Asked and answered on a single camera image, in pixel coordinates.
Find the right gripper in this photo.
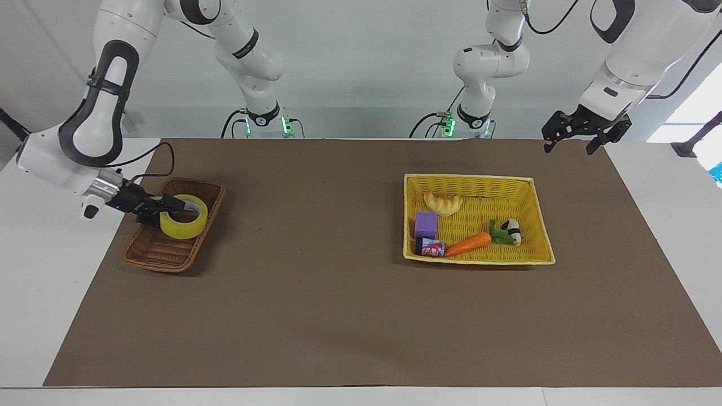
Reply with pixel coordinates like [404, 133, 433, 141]
[109, 182, 188, 228]

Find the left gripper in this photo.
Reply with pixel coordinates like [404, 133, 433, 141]
[541, 105, 633, 156]

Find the yellow tape roll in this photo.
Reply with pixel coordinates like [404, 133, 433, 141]
[159, 194, 209, 240]

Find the brown wicker basket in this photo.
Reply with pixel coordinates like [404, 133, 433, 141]
[121, 177, 226, 274]

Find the yellow woven basket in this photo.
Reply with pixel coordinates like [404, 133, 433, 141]
[403, 173, 556, 266]

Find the black stand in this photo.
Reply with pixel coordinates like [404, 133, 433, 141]
[670, 111, 722, 158]

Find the black and white toy sushi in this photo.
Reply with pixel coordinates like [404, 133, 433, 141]
[501, 218, 523, 246]

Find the toy croissant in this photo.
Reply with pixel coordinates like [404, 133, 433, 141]
[423, 191, 464, 218]

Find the toy carrot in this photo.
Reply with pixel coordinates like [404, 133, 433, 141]
[444, 219, 517, 258]

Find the purple cube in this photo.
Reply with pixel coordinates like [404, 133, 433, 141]
[413, 211, 439, 240]

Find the small printed can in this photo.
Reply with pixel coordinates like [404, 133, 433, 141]
[415, 237, 446, 258]

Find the black cable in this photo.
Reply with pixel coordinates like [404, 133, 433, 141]
[220, 108, 249, 139]
[646, 27, 722, 100]
[522, 0, 582, 36]
[410, 86, 466, 139]
[111, 141, 176, 187]

